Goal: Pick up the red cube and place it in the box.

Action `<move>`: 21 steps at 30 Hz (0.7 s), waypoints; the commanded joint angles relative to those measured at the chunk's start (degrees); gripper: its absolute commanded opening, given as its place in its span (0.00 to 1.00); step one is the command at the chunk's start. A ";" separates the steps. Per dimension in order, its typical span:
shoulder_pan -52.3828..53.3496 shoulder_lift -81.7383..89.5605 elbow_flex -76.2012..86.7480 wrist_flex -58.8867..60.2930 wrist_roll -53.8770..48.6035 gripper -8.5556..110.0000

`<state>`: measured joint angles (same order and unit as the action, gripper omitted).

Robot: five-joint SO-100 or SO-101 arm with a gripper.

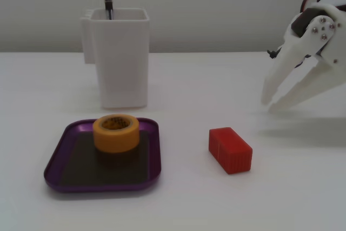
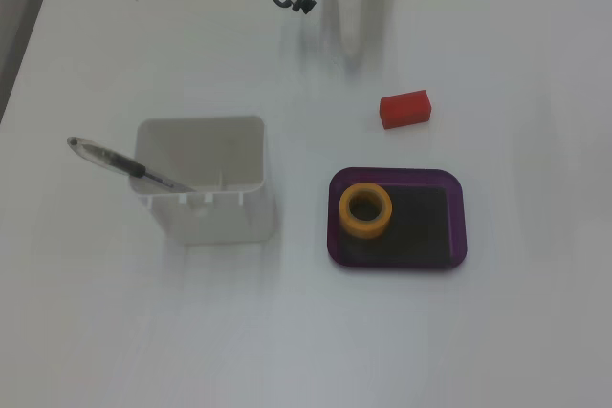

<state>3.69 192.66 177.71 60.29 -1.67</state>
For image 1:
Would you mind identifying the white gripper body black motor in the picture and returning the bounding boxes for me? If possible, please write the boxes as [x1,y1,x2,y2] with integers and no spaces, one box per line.
[283,4,346,67]

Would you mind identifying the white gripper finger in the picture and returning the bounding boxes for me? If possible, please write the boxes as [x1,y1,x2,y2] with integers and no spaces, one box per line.
[268,54,346,112]
[261,15,338,107]

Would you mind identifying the red ribbed cube block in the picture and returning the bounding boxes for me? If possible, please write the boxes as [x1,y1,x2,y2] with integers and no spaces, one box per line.
[208,127,254,175]

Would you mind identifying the white plastic pen holder box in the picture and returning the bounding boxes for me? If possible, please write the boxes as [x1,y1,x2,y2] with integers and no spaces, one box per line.
[79,8,150,109]

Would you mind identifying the yellow masking tape roll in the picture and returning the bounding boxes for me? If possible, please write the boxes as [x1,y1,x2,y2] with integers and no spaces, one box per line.
[92,114,141,154]

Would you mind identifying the purple metal tray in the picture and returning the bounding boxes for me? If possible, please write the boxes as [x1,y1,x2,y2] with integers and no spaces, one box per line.
[43,117,162,194]

